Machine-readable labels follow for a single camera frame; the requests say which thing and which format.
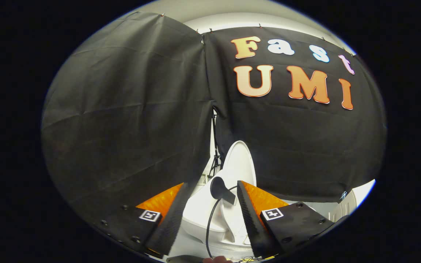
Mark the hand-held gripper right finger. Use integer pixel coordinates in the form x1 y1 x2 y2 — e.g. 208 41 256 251
237 180 337 258

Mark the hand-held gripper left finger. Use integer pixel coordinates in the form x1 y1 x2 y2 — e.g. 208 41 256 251
101 182 196 256

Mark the black cable with round end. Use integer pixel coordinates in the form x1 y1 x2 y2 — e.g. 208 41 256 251
205 176 238 258

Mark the white toilet lid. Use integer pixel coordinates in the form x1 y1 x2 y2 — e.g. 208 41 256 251
222 141 257 187

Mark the white toilet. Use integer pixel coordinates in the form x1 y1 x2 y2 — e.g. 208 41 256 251
167 172 259 262

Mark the black backdrop cloth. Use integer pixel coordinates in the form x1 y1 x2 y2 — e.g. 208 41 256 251
42 11 387 221

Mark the black hanging cable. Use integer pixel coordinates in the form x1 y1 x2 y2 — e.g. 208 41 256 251
210 108 223 178

